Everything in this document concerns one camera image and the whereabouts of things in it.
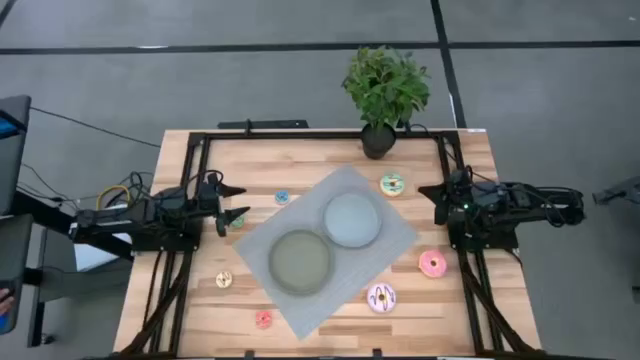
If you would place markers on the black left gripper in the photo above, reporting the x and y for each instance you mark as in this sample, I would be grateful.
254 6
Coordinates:
209 200

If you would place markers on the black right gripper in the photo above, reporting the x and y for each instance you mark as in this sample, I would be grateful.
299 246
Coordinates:
461 197

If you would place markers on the small green donut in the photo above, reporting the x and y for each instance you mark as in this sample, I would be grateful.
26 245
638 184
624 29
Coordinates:
239 223

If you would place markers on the large mint frosted donut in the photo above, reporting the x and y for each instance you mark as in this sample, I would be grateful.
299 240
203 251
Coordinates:
385 189

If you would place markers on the large pink frosted donut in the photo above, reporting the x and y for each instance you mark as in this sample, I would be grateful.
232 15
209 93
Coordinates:
425 266

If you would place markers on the large lilac chocolate-drizzled donut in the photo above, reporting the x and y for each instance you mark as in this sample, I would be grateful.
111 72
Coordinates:
374 303

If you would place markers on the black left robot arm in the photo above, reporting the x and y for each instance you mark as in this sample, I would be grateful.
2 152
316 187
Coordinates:
125 220

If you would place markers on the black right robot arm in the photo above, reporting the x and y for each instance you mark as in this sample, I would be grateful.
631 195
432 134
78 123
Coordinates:
525 200

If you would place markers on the small blue donut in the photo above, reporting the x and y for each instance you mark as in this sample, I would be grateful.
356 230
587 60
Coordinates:
278 200

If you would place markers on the small cream donut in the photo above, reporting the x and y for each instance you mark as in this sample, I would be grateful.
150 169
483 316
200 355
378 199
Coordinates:
220 283

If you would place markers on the black plant pot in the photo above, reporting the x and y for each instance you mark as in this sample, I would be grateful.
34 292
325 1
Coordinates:
377 147

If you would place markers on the flat black bar device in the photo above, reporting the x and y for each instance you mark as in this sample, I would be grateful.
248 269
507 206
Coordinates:
270 124

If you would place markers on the pale blue round plate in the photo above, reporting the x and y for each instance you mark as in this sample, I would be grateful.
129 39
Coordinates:
352 220

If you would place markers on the olive green round plate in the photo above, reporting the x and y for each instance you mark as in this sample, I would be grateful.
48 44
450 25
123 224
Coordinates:
301 262

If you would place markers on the grey woven placemat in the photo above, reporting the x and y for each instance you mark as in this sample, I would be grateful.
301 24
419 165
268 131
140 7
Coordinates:
350 270

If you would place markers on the small red donut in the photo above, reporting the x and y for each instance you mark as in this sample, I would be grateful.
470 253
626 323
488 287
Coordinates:
259 323

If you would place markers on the green leafy plant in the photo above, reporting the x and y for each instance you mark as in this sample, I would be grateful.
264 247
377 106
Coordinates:
385 85

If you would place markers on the grey chair base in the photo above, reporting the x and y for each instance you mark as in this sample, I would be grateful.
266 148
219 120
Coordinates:
622 191

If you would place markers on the dark grey flat panel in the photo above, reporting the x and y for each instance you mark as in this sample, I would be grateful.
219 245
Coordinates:
15 250

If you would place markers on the grey monitor with blue screen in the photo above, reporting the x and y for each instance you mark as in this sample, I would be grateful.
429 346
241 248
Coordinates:
12 165

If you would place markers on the person's hand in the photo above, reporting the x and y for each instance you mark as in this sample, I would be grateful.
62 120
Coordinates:
5 302

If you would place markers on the black aluminium table frame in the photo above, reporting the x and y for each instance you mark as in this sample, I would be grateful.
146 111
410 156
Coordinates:
320 135

